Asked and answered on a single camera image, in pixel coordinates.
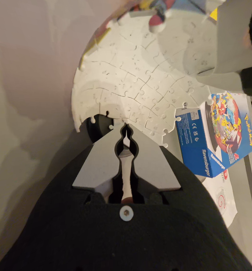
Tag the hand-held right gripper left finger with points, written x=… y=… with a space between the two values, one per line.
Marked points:
x=100 y=165

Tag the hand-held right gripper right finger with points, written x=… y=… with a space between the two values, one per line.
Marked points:
x=155 y=167

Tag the printed instruction sheet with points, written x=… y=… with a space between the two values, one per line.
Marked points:
x=221 y=201

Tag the partly built puzzle ball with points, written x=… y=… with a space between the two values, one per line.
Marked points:
x=138 y=74

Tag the blue puzzle box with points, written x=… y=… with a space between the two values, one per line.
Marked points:
x=198 y=144

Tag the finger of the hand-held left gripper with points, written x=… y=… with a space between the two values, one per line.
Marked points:
x=229 y=42

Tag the black round ball stand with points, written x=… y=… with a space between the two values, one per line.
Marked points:
x=98 y=129

